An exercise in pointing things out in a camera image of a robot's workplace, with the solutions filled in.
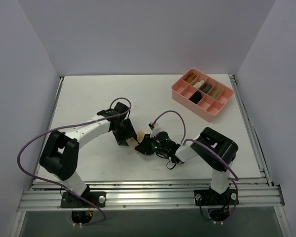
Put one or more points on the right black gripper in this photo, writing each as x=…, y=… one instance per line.
x=147, y=143

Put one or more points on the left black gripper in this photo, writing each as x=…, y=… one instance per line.
x=125, y=136

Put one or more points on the beige underwear with navy trim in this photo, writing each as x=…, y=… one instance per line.
x=139, y=135

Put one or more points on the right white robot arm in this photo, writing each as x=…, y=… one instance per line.
x=215, y=149

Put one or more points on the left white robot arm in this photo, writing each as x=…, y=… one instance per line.
x=60, y=154

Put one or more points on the black rolled cloth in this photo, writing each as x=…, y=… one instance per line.
x=196, y=97

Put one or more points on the pink compartment organizer box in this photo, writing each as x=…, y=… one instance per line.
x=208, y=108

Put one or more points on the white rolled cloth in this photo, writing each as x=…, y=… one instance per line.
x=198, y=84

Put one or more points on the orange rolled cloth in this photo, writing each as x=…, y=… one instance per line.
x=190, y=77

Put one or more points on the dark grey rolled cloth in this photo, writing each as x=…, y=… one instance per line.
x=206, y=88

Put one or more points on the olive rolled cloth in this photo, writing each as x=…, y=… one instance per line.
x=215, y=93

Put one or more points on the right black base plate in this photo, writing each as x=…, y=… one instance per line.
x=208, y=197

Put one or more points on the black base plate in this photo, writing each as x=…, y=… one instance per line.
x=70, y=201
x=208, y=197

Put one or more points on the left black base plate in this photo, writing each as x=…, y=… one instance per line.
x=70, y=201

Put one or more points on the aluminium rail frame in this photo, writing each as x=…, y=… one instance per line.
x=143, y=197

